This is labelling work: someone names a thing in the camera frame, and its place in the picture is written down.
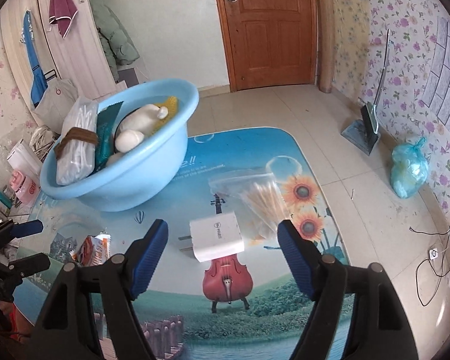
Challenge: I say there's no white plush with yellow hood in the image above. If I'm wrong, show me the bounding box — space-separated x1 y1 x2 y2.
106 96 179 166

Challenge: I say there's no dark green snack packet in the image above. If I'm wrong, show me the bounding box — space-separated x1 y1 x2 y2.
93 102 122 173

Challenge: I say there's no red white snack packet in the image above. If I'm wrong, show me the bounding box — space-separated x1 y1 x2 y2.
71 233 111 267

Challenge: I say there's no pink mini appliance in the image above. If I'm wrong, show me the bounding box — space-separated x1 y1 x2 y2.
9 170 40 206

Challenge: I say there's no white power adapter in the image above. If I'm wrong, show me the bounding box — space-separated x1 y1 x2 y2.
180 212 245 263

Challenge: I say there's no light blue plastic basin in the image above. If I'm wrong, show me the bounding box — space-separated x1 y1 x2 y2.
40 79 199 212

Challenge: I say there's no white electric kettle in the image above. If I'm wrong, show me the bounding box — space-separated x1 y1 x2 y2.
6 139 43 183

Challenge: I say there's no bag of cotton swabs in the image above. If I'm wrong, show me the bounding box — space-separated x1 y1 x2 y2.
209 168 291 240

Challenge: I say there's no grey tote bag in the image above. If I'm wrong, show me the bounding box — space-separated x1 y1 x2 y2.
32 78 79 133

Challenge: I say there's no light blue trash bag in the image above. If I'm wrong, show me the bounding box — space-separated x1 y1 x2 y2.
390 136 429 199

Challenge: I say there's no white wardrobe cabinet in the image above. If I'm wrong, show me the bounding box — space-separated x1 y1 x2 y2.
0 0 126 110

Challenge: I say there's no rolled bamboo mat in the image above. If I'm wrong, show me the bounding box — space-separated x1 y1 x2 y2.
317 0 335 94

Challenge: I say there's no green padded jacket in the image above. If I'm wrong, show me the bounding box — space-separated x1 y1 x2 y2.
89 0 140 82

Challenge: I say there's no maroon towel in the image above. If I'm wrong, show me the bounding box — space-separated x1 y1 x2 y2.
49 0 78 38

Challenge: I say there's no brown wooden door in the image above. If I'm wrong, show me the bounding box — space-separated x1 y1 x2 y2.
216 0 317 91

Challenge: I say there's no floor power strip with cables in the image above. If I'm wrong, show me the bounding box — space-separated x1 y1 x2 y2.
409 227 450 307

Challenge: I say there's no dustpan with long handle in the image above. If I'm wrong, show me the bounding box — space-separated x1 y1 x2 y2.
341 28 391 156

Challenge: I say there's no blue strap bag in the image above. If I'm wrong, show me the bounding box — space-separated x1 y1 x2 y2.
22 10 48 107

